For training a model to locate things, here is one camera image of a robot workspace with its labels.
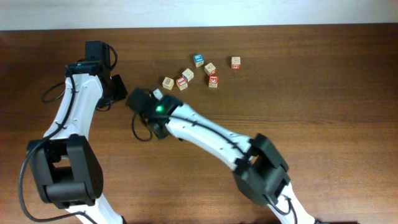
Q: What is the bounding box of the red R wooden block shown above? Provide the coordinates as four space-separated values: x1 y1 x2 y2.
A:
208 75 219 88

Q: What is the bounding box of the plain top red-side block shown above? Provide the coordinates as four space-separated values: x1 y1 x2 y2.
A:
204 63 216 76

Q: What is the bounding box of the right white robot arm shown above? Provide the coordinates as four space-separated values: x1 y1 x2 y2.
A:
126 88 317 223

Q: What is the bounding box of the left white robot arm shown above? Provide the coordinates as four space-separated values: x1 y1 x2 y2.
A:
18 40 127 223

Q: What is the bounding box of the pineapple wooden block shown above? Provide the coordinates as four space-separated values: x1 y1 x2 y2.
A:
162 77 175 90

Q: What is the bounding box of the red I wooden block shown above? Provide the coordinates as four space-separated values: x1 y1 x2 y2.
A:
175 77 188 91

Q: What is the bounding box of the far right red block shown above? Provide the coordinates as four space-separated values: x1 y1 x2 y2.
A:
231 57 241 70

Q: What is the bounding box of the plain top blue-side block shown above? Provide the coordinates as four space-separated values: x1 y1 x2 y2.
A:
182 68 195 82

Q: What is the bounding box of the blue top wooden block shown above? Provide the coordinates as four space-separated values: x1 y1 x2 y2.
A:
193 54 204 67

